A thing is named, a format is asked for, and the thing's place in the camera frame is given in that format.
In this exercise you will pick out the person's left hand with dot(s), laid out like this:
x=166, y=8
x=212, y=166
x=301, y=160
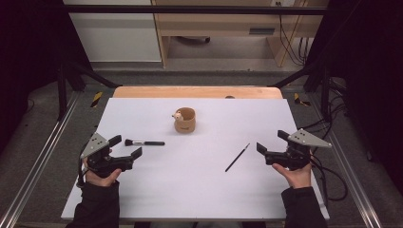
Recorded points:
x=101, y=181

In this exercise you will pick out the white cabinet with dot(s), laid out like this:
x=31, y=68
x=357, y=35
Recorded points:
x=117, y=38

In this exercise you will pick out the aluminium floor rail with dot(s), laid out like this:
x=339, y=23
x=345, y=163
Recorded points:
x=351, y=177
x=34, y=171

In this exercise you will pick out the light wooden desk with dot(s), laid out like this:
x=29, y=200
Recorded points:
x=221, y=23

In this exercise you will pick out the yellow black tape marker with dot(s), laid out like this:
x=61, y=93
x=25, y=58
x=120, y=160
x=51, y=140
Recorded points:
x=297, y=98
x=96, y=99

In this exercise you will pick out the black curtain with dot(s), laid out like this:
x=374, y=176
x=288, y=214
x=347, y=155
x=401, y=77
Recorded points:
x=374, y=79
x=28, y=63

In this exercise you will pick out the person's right hand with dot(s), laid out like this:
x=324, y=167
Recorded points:
x=299, y=178

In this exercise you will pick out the thin black brush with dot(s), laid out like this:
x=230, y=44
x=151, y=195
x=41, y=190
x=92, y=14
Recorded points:
x=237, y=157

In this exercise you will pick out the black metal crossbar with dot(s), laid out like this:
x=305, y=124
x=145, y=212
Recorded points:
x=190, y=9

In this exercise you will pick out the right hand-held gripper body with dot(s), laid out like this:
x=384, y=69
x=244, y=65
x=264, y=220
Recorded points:
x=294, y=155

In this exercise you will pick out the black metal stand strut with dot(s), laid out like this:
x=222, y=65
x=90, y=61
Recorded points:
x=62, y=91
x=324, y=91

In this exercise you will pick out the wooden cup with animal figure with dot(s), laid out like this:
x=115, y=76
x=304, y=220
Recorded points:
x=185, y=125

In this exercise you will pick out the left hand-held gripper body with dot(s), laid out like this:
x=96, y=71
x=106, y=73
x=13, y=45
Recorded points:
x=101, y=164

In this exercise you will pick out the thick black makeup brush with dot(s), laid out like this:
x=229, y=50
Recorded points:
x=145, y=143

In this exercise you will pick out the white table board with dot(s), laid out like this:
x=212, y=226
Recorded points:
x=196, y=190

